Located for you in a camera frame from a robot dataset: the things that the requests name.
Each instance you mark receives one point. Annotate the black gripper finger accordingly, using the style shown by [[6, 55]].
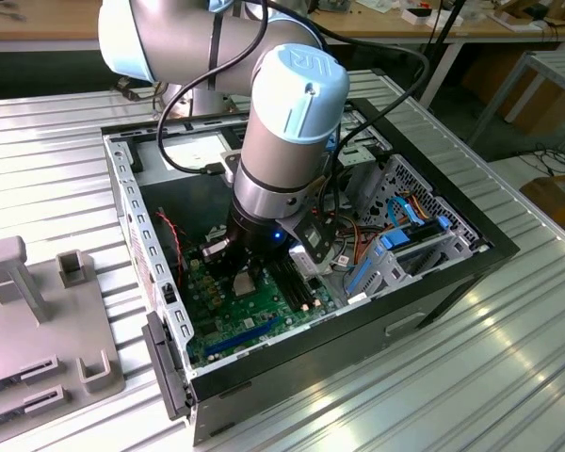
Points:
[[214, 250]]

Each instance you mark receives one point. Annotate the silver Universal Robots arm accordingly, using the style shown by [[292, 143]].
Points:
[[287, 141]]

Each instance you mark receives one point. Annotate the grey power supply unit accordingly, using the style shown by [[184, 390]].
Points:
[[188, 202]]

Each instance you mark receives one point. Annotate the black RAM slot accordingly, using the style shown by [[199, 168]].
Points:
[[302, 292], [309, 292], [288, 292], [295, 292]]

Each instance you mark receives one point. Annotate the green motherboard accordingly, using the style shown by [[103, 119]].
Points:
[[259, 313]]

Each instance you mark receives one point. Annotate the square chipset chip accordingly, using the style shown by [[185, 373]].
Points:
[[248, 323]]

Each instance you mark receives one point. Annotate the blue expansion slot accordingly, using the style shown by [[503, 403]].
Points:
[[242, 336]]

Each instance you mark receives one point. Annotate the black plastic case latch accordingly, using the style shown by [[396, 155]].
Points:
[[165, 367]]

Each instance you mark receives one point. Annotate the black PC case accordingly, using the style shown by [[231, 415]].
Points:
[[311, 358]]

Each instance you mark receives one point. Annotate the grey optical drive cage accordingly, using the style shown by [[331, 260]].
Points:
[[362, 157]]

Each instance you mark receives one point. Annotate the hard disk in blue carrier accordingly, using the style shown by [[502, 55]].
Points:
[[395, 239]]

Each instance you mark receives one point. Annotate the grey disk bay cage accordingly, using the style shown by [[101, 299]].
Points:
[[395, 273]]

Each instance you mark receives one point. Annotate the grey parts rack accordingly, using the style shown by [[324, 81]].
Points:
[[42, 343]]

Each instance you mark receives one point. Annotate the small white box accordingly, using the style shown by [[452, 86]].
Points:
[[416, 18]]

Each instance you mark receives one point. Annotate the wooden desk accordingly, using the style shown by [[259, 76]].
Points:
[[9, 30]]

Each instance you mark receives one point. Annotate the brown cardboard box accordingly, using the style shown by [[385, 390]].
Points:
[[555, 202]]

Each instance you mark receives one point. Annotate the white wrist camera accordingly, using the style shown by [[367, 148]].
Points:
[[313, 240]]

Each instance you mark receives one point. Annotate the metal frame table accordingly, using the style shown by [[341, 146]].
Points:
[[553, 60]]

